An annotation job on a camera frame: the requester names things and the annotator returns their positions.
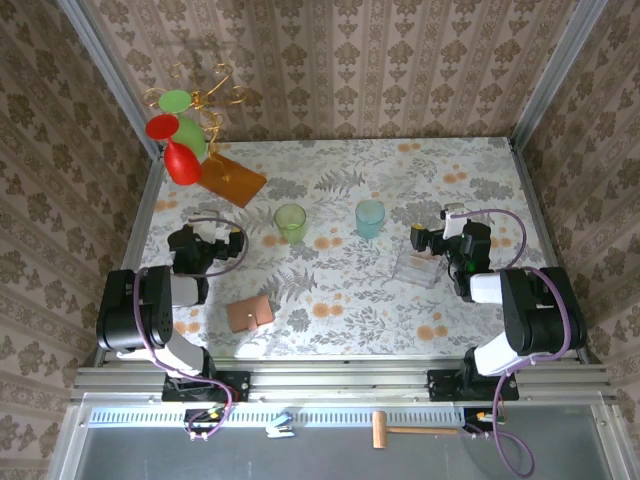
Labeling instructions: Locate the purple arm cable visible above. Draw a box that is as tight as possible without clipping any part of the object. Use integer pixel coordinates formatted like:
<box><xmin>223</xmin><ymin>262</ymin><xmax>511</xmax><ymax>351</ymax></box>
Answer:
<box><xmin>130</xmin><ymin>212</ymin><xmax>250</xmax><ymax>442</ymax></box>
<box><xmin>462</xmin><ymin>208</ymin><xmax>574</xmax><ymax>479</ymax></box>

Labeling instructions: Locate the blue and white stapler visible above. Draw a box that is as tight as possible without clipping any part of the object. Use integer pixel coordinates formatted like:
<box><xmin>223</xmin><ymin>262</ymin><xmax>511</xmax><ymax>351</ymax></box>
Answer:
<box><xmin>265</xmin><ymin>410</ymin><xmax>295</xmax><ymax>440</ymax></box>

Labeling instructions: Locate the pink leather card holder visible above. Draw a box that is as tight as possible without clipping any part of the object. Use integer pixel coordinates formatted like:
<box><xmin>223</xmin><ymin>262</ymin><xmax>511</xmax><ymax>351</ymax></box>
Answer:
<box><xmin>226</xmin><ymin>294</ymin><xmax>276</xmax><ymax>335</ymax></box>

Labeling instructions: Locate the aluminium table side rail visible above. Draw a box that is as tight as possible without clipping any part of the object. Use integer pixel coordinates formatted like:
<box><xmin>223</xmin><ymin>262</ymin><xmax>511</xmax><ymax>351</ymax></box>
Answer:
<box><xmin>507</xmin><ymin>137</ymin><xmax>594</xmax><ymax>365</ymax></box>
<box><xmin>93</xmin><ymin>149</ymin><xmax>169</xmax><ymax>369</ymax></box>

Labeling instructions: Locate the green plastic cup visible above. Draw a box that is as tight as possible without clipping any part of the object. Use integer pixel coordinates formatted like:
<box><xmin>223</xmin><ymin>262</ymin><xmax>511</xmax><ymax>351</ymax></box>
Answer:
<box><xmin>273</xmin><ymin>203</ymin><xmax>308</xmax><ymax>246</ymax></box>

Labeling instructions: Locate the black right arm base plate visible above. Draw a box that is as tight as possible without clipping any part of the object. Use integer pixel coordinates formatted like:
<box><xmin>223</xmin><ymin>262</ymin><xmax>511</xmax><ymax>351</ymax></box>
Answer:
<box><xmin>427</xmin><ymin>368</ymin><xmax>520</xmax><ymax>402</ymax></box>

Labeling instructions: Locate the blue plastic cup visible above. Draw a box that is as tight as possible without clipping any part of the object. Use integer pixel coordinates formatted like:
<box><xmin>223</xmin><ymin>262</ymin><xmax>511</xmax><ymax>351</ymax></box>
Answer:
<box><xmin>355</xmin><ymin>199</ymin><xmax>386</xmax><ymax>240</ymax></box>

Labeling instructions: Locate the red plastic wine glass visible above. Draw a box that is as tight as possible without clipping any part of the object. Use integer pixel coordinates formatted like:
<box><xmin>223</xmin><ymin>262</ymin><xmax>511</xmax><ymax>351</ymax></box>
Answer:
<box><xmin>145</xmin><ymin>113</ymin><xmax>203</xmax><ymax>187</ymax></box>

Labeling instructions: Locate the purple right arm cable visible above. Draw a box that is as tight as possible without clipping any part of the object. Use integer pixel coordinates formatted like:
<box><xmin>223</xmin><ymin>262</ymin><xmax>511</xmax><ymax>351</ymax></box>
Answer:
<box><xmin>462</xmin><ymin>208</ymin><xmax>574</xmax><ymax>479</ymax></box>

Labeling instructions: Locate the aluminium frame post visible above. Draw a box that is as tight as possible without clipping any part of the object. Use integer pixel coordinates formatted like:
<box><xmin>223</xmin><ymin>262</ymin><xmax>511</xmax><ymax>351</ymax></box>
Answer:
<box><xmin>508</xmin><ymin>0</ymin><xmax>610</xmax><ymax>151</ymax></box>
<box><xmin>53</xmin><ymin>0</ymin><xmax>169</xmax><ymax>162</ymax></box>

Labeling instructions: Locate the black connector block with wires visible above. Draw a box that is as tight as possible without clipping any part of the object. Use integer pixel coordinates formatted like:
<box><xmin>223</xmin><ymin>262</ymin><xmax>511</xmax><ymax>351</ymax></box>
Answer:
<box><xmin>462</xmin><ymin>408</ymin><xmax>507</xmax><ymax>436</ymax></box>
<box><xmin>183</xmin><ymin>407</ymin><xmax>232</xmax><ymax>442</ymax></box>

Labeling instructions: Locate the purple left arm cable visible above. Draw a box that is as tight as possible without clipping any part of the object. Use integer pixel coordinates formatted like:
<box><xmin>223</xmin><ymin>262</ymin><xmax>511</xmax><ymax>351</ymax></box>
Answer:
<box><xmin>130</xmin><ymin>212</ymin><xmax>250</xmax><ymax>442</ymax></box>

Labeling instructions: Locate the white slotted cable duct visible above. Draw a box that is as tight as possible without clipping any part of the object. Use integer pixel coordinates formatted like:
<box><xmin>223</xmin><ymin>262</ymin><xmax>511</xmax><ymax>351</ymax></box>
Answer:
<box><xmin>88</xmin><ymin>407</ymin><xmax>469</xmax><ymax>429</ymax></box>

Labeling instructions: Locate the aluminium mounting rail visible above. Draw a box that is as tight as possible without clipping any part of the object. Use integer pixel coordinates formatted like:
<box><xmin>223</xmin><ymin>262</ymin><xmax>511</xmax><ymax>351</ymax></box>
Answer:
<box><xmin>69</xmin><ymin>362</ymin><xmax>619</xmax><ymax>404</ymax></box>

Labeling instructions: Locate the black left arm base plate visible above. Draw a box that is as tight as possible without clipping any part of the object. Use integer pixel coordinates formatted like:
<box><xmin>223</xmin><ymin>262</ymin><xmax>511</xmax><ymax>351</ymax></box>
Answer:
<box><xmin>162</xmin><ymin>370</ymin><xmax>251</xmax><ymax>403</ymax></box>

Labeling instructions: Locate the gold wire rack wooden base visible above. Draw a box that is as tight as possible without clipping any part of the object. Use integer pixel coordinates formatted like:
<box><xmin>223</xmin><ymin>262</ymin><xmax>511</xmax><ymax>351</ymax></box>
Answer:
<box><xmin>143</xmin><ymin>62</ymin><xmax>268</xmax><ymax>209</ymax></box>

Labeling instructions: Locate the grey metal shelf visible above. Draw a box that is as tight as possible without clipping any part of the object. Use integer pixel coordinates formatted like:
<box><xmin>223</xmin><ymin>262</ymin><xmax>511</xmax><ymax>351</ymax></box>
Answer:
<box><xmin>47</xmin><ymin>392</ymin><xmax>640</xmax><ymax>480</ymax></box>

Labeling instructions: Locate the wooden mallet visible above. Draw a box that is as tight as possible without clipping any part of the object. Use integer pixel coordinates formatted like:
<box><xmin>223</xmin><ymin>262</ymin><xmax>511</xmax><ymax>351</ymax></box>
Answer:
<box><xmin>372</xmin><ymin>410</ymin><xmax>459</xmax><ymax>450</ymax></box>

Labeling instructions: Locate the green plastic wine glass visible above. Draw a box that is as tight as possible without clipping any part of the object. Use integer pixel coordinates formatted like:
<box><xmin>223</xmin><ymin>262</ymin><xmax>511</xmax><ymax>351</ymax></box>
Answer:
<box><xmin>158</xmin><ymin>89</ymin><xmax>208</xmax><ymax>160</ymax></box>

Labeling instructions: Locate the clear acrylic block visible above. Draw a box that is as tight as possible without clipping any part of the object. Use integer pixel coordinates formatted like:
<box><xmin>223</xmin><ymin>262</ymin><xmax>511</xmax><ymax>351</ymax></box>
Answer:
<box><xmin>392</xmin><ymin>249</ymin><xmax>444</xmax><ymax>290</ymax></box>

